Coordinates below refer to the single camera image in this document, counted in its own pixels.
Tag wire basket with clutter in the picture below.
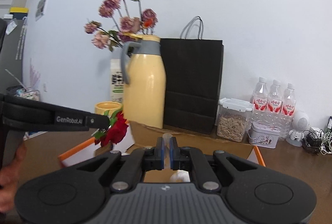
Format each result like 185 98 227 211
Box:
6 85 40 101

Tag water bottle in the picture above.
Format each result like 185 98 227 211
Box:
251 77 268 122
266 80 282 125
280 83 296 139

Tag red artificial rose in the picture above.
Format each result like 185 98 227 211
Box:
93 108 129 147

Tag white tin box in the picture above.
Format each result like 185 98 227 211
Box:
248 122 280 149

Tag clear seed container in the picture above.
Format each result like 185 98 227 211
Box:
217 98 253 142

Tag wall picture frame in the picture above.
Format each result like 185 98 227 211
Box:
35 0 48 21

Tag tangled chargers and cables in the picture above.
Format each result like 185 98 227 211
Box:
301 116 332 156

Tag right water bottle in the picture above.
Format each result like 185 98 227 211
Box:
280 83 296 139

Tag dried pink rose bouquet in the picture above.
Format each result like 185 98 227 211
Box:
84 0 158 52

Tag white yellow plush hamster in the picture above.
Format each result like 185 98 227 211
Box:
170 170 191 183

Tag left water bottle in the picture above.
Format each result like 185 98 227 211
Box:
251 77 268 122

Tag white toy robot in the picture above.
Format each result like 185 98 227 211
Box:
286 111 310 147

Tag orange red cardboard box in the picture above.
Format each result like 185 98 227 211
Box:
58 122 265 183

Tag black paper bag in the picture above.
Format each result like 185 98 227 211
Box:
160 16 224 135

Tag white milk carton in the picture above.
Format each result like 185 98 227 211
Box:
110 59 124 103

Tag yellow thermos jug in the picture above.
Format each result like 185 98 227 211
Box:
120 33 166 129

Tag person's left hand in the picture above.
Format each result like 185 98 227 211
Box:
0 142 26 213

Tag middle water bottle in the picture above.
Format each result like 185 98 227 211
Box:
266 80 282 125

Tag yellow ceramic mug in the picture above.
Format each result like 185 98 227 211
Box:
95 101 122 117

